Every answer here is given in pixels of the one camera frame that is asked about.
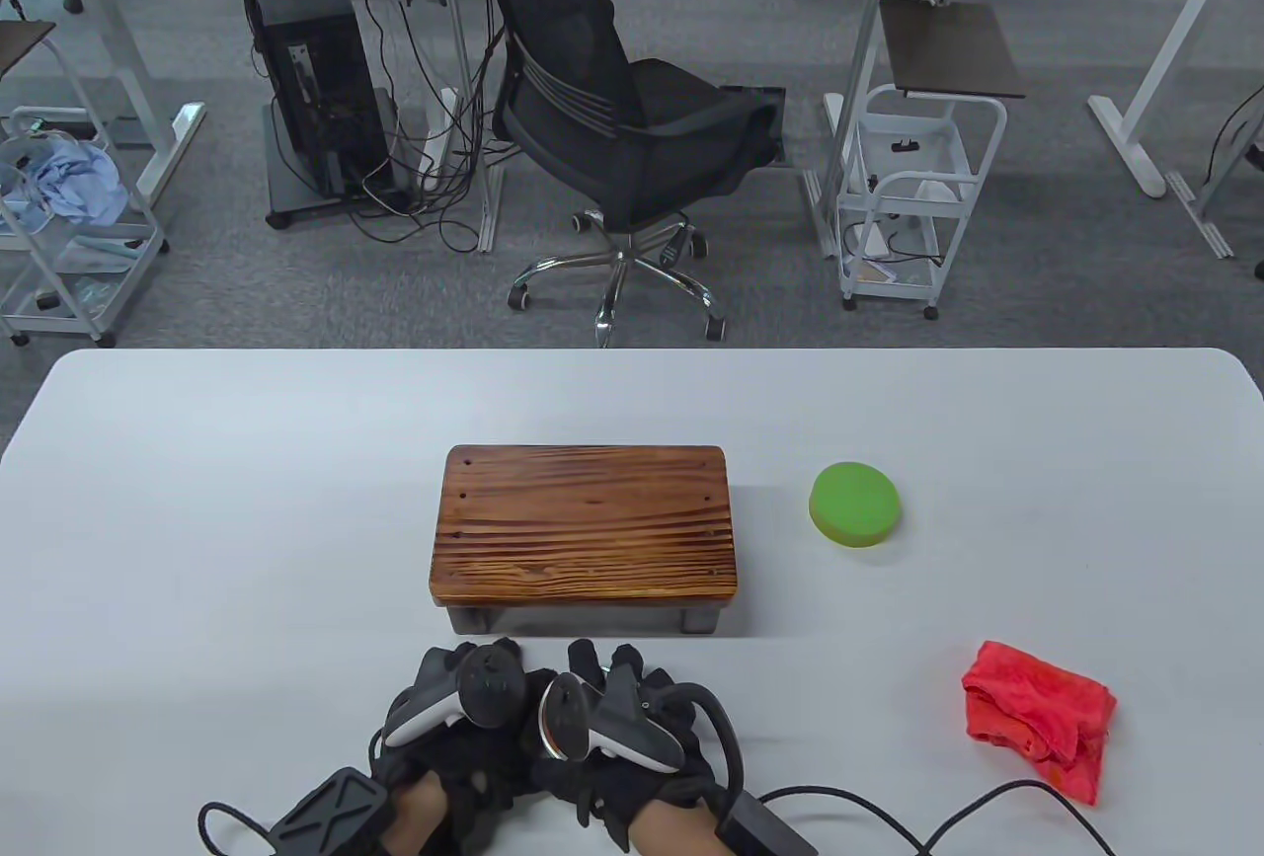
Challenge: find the person's right hand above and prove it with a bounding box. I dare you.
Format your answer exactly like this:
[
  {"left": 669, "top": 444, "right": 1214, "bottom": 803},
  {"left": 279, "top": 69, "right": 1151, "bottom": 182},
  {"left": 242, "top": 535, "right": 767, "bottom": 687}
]
[{"left": 528, "top": 639, "right": 724, "bottom": 854}]

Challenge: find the person's left hand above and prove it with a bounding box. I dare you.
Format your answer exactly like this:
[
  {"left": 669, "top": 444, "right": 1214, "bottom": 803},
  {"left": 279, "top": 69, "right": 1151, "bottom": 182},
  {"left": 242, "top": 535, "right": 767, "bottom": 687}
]
[{"left": 373, "top": 637, "right": 556, "bottom": 856}]

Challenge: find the brown wooden stool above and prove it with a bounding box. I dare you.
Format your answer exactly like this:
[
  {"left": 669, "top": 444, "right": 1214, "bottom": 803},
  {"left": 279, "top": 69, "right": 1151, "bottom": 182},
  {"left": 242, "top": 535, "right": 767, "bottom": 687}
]
[{"left": 429, "top": 444, "right": 741, "bottom": 637}]

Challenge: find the red cloth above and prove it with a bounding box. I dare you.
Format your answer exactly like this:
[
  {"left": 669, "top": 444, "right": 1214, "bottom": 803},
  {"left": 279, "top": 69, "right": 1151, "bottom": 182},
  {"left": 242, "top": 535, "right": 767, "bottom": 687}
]
[{"left": 963, "top": 641, "right": 1117, "bottom": 806}]

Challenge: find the person's left forearm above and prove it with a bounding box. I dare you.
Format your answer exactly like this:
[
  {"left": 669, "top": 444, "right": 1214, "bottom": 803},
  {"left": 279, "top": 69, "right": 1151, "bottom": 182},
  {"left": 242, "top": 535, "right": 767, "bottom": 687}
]
[{"left": 380, "top": 769, "right": 457, "bottom": 856}]

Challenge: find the black and white controller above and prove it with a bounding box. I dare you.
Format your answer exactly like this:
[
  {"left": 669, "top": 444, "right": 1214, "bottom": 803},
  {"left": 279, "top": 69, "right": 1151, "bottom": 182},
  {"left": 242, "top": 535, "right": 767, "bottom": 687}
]
[
  {"left": 538, "top": 663, "right": 744, "bottom": 780},
  {"left": 383, "top": 644, "right": 527, "bottom": 748}
]

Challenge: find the green round sponge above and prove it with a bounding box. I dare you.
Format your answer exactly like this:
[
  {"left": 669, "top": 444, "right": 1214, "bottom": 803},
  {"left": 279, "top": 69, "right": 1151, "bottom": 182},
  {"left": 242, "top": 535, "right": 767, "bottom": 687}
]
[{"left": 808, "top": 461, "right": 902, "bottom": 551}]

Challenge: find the grey rolling computer stand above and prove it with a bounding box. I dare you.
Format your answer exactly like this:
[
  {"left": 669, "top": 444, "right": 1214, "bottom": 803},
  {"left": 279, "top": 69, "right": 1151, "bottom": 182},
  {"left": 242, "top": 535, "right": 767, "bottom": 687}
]
[{"left": 209, "top": 0, "right": 408, "bottom": 231}]

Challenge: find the white power strip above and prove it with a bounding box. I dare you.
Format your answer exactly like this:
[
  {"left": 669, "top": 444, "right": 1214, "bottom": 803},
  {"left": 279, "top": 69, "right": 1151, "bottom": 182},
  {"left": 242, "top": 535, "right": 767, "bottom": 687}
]
[{"left": 413, "top": 86, "right": 461, "bottom": 178}]

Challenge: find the black mesh office chair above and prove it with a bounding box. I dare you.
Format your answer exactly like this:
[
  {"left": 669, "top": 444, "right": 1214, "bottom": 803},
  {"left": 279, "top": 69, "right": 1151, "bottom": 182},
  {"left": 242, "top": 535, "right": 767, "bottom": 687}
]
[{"left": 452, "top": 0, "right": 783, "bottom": 344}]

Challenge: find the black computer tower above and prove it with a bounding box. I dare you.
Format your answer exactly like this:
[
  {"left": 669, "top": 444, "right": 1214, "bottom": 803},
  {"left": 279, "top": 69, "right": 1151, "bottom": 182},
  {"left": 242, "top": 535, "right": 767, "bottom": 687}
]
[{"left": 255, "top": 5, "right": 394, "bottom": 201}]

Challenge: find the black floor box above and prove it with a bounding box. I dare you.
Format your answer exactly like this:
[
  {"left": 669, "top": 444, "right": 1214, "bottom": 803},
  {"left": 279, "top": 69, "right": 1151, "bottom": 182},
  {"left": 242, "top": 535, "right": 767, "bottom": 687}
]
[{"left": 721, "top": 84, "right": 791, "bottom": 168}]

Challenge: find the light blue cloth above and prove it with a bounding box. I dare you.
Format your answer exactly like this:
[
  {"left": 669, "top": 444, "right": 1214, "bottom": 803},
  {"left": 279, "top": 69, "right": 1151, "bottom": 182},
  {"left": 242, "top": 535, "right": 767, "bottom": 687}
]
[{"left": 0, "top": 137, "right": 130, "bottom": 233}]

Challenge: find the dark brown board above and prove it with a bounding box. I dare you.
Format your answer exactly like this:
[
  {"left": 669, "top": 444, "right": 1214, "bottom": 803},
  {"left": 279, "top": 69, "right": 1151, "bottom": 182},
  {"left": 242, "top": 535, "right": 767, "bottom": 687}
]
[{"left": 878, "top": 0, "right": 1027, "bottom": 101}]

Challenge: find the dark brown side table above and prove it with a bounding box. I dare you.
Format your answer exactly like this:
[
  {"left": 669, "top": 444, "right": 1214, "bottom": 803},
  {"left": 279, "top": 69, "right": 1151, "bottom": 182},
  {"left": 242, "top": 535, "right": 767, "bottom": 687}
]
[{"left": 0, "top": 20, "right": 57, "bottom": 82}]

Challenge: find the black lattice wrist mount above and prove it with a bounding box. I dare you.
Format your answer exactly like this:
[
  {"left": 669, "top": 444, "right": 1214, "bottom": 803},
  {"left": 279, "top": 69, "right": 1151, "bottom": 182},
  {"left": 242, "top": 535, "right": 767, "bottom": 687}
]
[{"left": 269, "top": 767, "right": 391, "bottom": 856}]

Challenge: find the black box wrist camera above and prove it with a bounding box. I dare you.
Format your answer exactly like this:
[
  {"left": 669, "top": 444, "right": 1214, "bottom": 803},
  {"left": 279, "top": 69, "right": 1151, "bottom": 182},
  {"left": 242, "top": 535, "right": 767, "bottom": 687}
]
[{"left": 716, "top": 792, "right": 821, "bottom": 856}]

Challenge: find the black cable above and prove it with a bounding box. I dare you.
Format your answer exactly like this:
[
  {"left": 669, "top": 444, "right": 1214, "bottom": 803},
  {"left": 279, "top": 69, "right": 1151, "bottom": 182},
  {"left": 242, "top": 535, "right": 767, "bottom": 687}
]
[
  {"left": 197, "top": 802, "right": 282, "bottom": 856},
  {"left": 760, "top": 777, "right": 1117, "bottom": 856}
]

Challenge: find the tangle of black floor cables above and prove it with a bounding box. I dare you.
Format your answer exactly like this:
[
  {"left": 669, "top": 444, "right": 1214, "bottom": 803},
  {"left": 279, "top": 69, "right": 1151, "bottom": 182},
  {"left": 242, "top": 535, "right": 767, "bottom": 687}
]
[{"left": 341, "top": 0, "right": 519, "bottom": 255}]

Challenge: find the white wire rolling cart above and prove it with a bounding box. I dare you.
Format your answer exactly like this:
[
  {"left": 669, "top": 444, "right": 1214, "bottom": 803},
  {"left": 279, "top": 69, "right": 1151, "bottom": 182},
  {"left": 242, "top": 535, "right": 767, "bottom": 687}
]
[{"left": 0, "top": 106, "right": 171, "bottom": 349}]

